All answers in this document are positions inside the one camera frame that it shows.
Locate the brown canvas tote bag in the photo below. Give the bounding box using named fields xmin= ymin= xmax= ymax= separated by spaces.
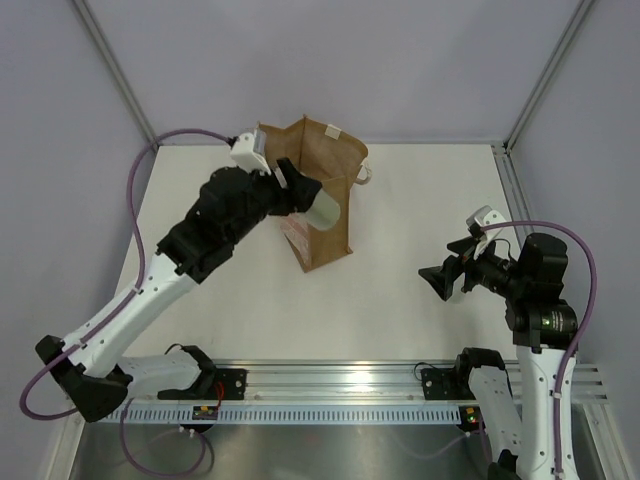
xmin=258 ymin=116 xmax=370 ymax=272

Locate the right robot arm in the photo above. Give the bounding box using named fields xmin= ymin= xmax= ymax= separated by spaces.
xmin=418 ymin=233 xmax=579 ymax=479

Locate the clear jar white lid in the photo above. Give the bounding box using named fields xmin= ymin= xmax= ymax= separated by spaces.
xmin=303 ymin=189 xmax=341 ymax=231

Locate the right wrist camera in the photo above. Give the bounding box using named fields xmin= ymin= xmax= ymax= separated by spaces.
xmin=466 ymin=205 xmax=506 ymax=258

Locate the white slotted cable duct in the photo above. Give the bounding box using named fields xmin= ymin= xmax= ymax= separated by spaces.
xmin=106 ymin=404 xmax=461 ymax=425

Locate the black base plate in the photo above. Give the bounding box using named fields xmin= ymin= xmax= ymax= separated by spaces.
xmin=420 ymin=367 xmax=475 ymax=401
xmin=202 ymin=368 xmax=248 ymax=401

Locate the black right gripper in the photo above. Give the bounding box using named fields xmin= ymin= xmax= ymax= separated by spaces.
xmin=420 ymin=233 xmax=529 ymax=300

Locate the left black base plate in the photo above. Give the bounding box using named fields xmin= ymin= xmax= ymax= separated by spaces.
xmin=202 ymin=368 xmax=248 ymax=401

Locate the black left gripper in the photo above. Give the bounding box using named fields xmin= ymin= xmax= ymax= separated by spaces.
xmin=226 ymin=158 xmax=321 ymax=247

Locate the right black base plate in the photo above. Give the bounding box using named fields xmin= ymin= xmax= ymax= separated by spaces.
xmin=420 ymin=367 xmax=475 ymax=401

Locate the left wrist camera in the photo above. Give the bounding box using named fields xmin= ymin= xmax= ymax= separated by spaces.
xmin=230 ymin=128 xmax=271 ymax=175

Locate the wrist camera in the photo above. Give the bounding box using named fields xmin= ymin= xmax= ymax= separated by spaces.
xmin=466 ymin=205 xmax=506 ymax=258
xmin=230 ymin=128 xmax=271 ymax=175

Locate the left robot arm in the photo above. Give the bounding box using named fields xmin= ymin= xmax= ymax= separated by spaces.
xmin=35 ymin=158 xmax=340 ymax=422

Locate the aluminium rail frame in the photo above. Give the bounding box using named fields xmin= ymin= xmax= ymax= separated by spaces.
xmin=64 ymin=357 xmax=609 ymax=404

